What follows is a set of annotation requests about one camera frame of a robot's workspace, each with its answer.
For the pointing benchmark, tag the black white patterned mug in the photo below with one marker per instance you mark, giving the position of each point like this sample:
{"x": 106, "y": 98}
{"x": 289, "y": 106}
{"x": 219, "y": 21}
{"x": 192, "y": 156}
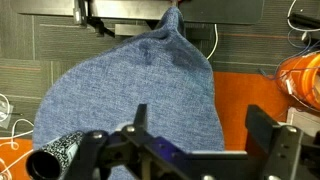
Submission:
{"x": 50, "y": 160}

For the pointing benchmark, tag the blue cloth table cover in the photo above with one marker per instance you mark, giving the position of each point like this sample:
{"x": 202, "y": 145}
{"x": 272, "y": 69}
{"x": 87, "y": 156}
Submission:
{"x": 133, "y": 83}

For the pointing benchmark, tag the black breadboard table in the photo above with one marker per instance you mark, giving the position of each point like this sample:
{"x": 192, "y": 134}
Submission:
{"x": 213, "y": 11}

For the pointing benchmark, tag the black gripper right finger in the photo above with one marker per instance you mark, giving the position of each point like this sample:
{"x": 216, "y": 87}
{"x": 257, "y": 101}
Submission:
{"x": 261, "y": 130}

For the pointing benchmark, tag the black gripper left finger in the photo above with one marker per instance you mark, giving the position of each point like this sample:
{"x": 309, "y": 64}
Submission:
{"x": 142, "y": 116}

